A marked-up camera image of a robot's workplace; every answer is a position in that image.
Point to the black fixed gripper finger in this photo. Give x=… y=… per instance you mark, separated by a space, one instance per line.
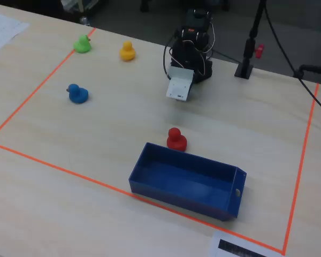
x=191 y=88

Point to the yellow rubber duck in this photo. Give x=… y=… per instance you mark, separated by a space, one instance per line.
x=127 y=52

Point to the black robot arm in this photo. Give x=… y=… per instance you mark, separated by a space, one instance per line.
x=188 y=54

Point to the red rubber duck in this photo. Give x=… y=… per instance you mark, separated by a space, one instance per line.
x=176 y=141

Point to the blue plastic box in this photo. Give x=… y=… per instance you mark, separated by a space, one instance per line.
x=182 y=182

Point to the blue rubber duck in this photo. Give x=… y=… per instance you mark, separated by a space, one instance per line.
x=77 y=94

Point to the green rubber duck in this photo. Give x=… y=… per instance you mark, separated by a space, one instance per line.
x=82 y=46

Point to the red stand knob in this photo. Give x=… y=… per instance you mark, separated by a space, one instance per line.
x=260 y=51

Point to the black chair armrest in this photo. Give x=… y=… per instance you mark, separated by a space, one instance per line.
x=314 y=68

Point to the clear plastic bottle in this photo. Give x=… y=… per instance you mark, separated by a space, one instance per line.
x=84 y=21

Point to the orange tape strip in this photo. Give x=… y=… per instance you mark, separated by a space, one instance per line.
x=301 y=166
x=69 y=171
x=42 y=84

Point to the paper with black bar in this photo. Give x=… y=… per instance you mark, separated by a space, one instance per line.
x=238 y=247

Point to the white printed paper sheet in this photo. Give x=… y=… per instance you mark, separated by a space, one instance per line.
x=2 y=29

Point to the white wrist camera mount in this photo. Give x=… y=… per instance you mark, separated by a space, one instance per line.
x=179 y=85

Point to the black camera stand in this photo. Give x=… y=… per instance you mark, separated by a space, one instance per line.
x=247 y=53

